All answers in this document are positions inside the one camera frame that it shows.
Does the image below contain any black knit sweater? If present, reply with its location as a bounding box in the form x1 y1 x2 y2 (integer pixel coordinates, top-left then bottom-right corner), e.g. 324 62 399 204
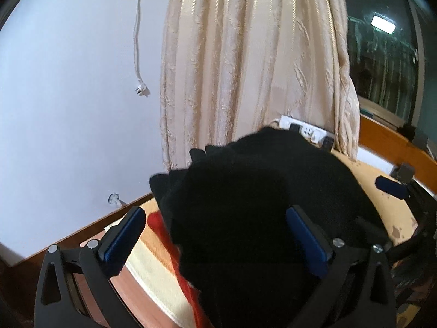
150 127 388 327

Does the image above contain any dark box on sill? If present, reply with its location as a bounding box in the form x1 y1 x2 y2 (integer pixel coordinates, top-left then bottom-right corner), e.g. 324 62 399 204
398 124 428 150

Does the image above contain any black box on bed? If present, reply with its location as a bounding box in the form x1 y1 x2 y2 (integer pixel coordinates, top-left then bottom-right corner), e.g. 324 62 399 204
390 163 415 184

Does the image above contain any black power adapter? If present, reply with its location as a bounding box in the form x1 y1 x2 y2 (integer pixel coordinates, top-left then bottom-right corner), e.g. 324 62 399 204
321 136 335 153

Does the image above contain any white power strip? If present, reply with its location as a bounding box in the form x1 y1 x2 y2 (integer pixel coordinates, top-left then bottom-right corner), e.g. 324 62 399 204
270 115 335 147

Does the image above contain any red cloth item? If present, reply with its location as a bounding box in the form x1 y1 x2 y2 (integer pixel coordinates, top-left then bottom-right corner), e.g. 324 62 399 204
147 211 212 328

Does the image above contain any left beige curtain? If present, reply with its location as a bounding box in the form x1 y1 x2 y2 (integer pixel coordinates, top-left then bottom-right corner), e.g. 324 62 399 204
160 0 360 169

